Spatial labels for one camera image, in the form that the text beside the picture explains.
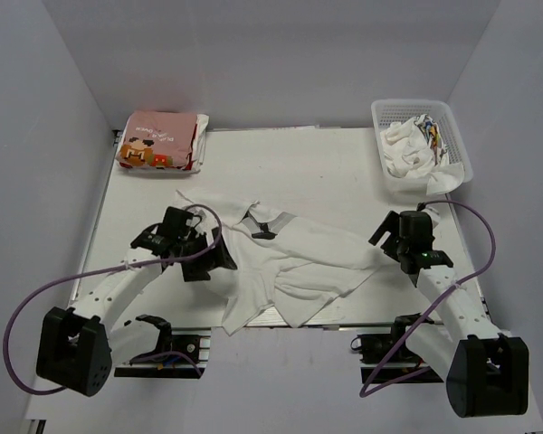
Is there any pink folded t shirt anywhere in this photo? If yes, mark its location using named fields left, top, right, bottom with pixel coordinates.
left=115, top=110, right=197, bottom=171

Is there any crumpled white shirt in basket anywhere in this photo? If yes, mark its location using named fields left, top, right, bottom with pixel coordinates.
left=380, top=113, right=464, bottom=195

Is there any white plastic basket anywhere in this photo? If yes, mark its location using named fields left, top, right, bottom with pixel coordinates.
left=371, top=99, right=473, bottom=196

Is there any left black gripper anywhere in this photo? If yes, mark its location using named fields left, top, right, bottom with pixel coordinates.
left=178, top=227, right=237, bottom=282

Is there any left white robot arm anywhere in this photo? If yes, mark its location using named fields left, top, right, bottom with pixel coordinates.
left=36, top=205, right=237, bottom=396

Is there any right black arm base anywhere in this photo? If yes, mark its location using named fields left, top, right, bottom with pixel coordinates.
left=350, top=332, right=449, bottom=386

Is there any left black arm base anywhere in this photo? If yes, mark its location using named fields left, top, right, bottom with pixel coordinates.
left=114, top=329, right=211, bottom=380

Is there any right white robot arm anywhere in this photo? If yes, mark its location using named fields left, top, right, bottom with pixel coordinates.
left=359, top=203, right=529, bottom=418

